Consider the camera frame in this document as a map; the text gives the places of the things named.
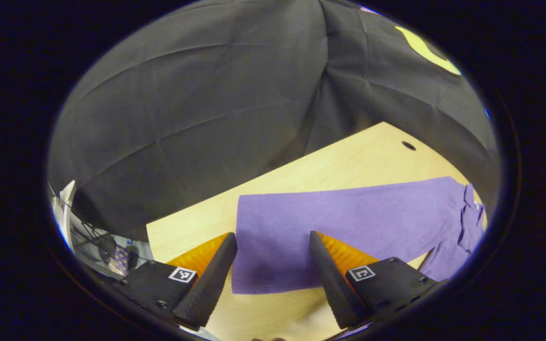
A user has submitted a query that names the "black backdrop cloth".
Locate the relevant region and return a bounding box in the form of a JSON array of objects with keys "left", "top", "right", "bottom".
[{"left": 48, "top": 0, "right": 500, "bottom": 242}]

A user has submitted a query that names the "purple patterned bag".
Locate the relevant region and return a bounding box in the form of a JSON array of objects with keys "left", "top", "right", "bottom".
[{"left": 114, "top": 246, "right": 130, "bottom": 274}]

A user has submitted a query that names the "tangle of black cables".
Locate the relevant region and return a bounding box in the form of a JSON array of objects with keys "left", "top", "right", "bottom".
[{"left": 70, "top": 219, "right": 118, "bottom": 266}]

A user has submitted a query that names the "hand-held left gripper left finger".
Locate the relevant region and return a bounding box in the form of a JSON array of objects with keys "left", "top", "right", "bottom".
[{"left": 112, "top": 232, "right": 238, "bottom": 331}]

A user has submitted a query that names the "purple button shirt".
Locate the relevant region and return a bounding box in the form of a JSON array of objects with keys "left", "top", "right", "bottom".
[{"left": 231, "top": 176, "right": 488, "bottom": 295}]

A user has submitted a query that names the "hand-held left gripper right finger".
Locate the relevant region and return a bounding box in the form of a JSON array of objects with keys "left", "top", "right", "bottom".
[{"left": 309, "top": 231, "right": 448, "bottom": 330}]

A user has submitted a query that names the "white board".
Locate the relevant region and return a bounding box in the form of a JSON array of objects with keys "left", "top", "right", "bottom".
[{"left": 51, "top": 180, "right": 77, "bottom": 251}]

